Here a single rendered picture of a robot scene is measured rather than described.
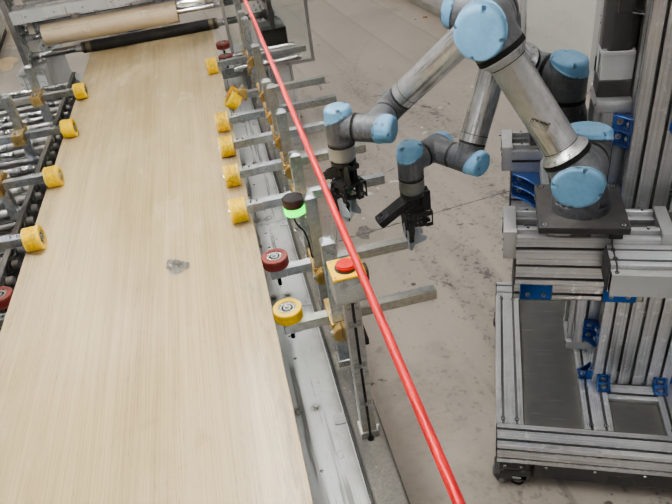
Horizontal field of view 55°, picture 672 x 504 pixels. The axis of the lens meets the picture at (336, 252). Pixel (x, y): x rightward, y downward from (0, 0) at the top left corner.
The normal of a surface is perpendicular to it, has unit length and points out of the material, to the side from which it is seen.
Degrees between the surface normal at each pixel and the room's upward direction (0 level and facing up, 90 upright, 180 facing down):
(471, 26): 84
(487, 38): 84
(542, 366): 0
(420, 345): 0
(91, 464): 0
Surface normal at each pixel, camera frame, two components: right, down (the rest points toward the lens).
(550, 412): -0.12, -0.81
